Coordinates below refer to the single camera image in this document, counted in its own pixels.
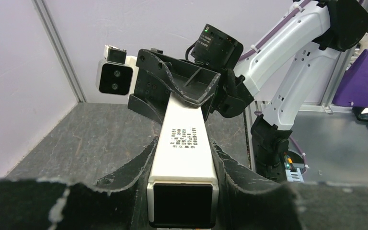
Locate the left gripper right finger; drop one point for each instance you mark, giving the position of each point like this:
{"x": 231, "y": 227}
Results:
{"x": 248, "y": 201}

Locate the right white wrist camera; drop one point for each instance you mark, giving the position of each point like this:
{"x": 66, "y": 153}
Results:
{"x": 117, "y": 72}

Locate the white remote control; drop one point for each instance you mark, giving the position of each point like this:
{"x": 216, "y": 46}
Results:
{"x": 182, "y": 189}

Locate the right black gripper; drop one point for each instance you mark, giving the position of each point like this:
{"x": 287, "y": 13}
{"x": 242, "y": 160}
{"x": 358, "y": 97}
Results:
{"x": 209, "y": 82}

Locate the purple plastic part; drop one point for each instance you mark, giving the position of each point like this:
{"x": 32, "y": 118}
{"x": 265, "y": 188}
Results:
{"x": 353, "y": 88}

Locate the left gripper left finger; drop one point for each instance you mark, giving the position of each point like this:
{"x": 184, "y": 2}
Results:
{"x": 118, "y": 201}

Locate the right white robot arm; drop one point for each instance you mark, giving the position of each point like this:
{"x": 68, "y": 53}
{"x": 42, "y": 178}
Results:
{"x": 313, "y": 33}

